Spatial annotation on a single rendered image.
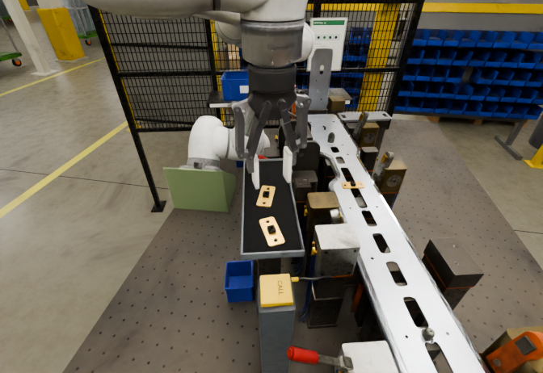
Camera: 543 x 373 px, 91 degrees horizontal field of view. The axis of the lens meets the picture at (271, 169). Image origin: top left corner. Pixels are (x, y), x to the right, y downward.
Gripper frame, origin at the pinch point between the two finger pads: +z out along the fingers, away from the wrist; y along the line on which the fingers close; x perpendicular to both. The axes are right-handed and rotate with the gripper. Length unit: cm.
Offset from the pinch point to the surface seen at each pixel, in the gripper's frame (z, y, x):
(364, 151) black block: 35, 60, 47
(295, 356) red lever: 20.5, -3.5, -24.8
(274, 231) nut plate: 17.1, 0.5, -0.9
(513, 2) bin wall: -13, 276, 162
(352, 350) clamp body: 27.8, 8.7, -24.9
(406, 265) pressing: 34, 36, -9
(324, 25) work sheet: -7, 72, 122
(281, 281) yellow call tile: 17.8, -1.9, -12.9
